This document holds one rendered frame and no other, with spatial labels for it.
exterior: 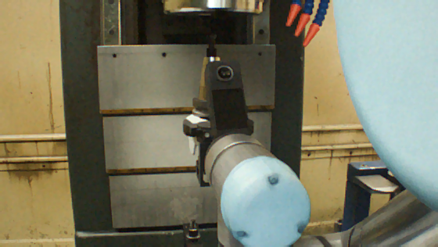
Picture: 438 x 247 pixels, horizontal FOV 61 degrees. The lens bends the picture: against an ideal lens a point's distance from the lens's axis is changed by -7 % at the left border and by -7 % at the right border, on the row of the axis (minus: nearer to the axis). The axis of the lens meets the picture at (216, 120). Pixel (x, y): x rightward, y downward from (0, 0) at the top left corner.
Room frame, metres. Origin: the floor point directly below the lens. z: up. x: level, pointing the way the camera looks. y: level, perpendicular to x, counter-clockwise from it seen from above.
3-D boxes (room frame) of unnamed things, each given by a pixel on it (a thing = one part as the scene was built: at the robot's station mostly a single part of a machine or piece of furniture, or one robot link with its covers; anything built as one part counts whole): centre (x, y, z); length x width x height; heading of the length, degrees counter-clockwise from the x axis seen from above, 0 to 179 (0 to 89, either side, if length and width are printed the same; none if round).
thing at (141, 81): (1.08, 0.08, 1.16); 0.48 x 0.05 x 0.51; 99
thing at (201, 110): (0.64, 0.01, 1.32); 0.06 x 0.06 x 0.03
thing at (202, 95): (0.64, 0.01, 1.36); 0.04 x 0.04 x 0.07
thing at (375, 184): (0.55, -0.24, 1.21); 0.07 x 0.05 x 0.01; 9
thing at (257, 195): (0.36, -0.04, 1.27); 0.11 x 0.08 x 0.09; 9
